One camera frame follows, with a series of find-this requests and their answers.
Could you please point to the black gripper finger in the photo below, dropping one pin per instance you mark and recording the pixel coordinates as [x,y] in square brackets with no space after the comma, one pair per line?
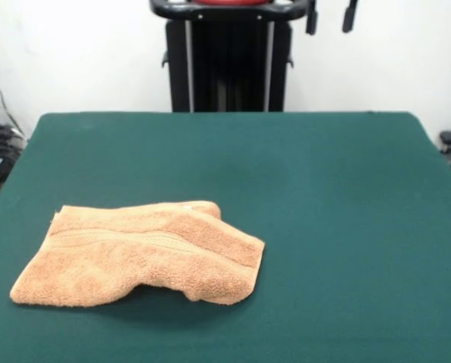
[312,17]
[349,15]

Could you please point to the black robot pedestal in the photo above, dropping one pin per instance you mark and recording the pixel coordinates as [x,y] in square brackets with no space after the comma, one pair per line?
[229,68]

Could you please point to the dark green tablecloth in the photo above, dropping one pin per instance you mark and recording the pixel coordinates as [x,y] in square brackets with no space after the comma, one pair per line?
[324,227]

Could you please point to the orange terry towel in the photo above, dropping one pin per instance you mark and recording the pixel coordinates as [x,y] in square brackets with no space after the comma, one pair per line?
[116,261]

